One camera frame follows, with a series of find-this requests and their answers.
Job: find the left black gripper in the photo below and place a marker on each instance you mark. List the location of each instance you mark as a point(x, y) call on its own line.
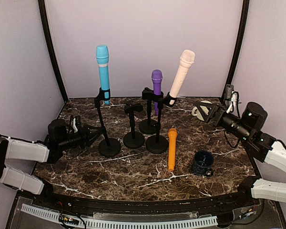
point(86, 136)

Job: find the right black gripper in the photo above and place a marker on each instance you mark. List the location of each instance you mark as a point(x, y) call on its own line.
point(213, 111)

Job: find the black stand of blue microphone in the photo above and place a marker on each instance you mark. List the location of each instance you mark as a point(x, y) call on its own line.
point(108, 147)

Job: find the orange microphone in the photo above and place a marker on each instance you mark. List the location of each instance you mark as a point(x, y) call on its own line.
point(172, 134)

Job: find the black stand of orange microphone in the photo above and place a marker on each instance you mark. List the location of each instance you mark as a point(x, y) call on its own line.
point(133, 139)

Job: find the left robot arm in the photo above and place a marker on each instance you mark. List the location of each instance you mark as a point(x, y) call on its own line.
point(61, 136)

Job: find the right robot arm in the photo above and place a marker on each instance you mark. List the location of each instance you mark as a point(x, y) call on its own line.
point(256, 143)

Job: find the pink microphone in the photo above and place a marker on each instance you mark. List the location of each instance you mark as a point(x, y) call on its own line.
point(186, 61)

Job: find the black stand of purple microphone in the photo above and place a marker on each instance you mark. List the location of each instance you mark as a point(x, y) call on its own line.
point(147, 126)

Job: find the black stand of pink microphone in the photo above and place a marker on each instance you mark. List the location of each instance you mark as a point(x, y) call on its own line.
point(158, 144)

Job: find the purple microphone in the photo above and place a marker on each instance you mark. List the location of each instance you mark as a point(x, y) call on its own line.
point(157, 78)

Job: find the blue microphone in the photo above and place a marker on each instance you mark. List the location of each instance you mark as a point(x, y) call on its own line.
point(102, 57)

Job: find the dark blue mug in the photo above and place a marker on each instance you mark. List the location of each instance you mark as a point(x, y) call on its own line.
point(202, 164)

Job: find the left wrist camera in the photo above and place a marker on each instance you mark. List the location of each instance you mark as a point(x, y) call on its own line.
point(74, 124)

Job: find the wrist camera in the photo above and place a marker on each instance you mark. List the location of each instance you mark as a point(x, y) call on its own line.
point(232, 97)
point(74, 124)

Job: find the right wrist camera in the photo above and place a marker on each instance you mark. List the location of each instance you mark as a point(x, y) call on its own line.
point(232, 97)

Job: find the black front rail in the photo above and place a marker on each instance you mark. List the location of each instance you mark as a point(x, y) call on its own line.
point(218, 204)

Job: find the white slotted cable duct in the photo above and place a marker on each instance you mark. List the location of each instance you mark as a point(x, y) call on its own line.
point(115, 221)

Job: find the right black frame post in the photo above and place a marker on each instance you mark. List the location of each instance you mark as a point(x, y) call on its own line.
point(239, 41)

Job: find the black frame post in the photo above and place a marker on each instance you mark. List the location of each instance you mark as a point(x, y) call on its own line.
point(51, 51)
point(239, 41)

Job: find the left black frame post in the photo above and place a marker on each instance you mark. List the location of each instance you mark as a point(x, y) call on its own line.
point(51, 51)

